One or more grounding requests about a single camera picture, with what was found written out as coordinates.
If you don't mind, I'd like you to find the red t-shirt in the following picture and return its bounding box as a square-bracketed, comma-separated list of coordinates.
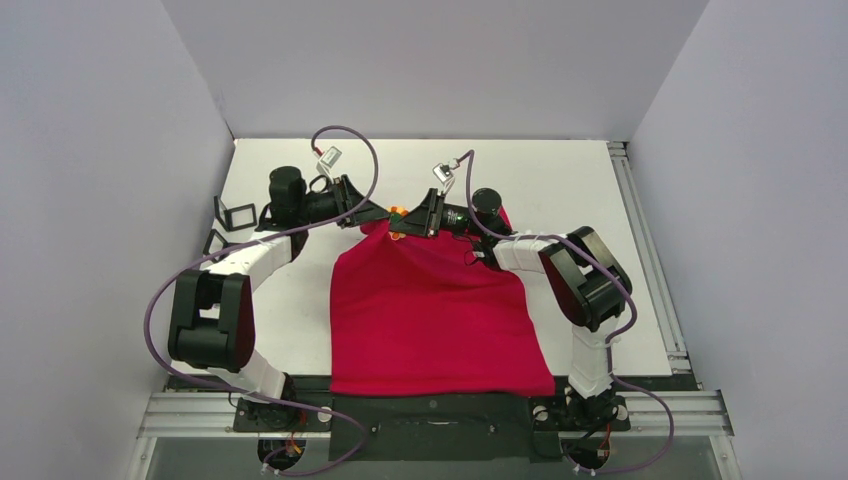
[329, 220, 555, 397]

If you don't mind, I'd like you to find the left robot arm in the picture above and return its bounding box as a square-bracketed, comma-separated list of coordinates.
[168, 166, 389, 430]

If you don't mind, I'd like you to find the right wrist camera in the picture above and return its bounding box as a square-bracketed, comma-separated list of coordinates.
[432, 163, 454, 185]

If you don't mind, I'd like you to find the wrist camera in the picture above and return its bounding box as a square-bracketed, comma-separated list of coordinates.
[316, 146, 342, 172]
[432, 163, 454, 185]

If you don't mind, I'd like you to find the orange yellow pompom brooch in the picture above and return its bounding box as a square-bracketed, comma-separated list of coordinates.
[388, 206, 408, 241]

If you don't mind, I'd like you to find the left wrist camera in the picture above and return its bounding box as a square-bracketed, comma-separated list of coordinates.
[316, 146, 342, 172]

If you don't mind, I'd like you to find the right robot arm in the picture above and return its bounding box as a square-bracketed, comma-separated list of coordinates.
[389, 188, 633, 427]

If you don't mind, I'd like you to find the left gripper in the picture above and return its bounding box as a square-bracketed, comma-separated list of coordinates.
[297, 176, 389, 230]

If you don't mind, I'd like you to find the black frame stand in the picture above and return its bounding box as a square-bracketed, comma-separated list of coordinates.
[213, 196, 258, 232]
[202, 228, 235, 263]

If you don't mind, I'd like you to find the aluminium front rail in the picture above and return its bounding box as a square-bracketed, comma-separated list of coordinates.
[127, 390, 742, 479]

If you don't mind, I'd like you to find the aluminium side rail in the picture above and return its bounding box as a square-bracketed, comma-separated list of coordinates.
[607, 141, 692, 375]

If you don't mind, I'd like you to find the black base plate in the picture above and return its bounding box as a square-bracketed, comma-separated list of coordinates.
[230, 377, 631, 468]

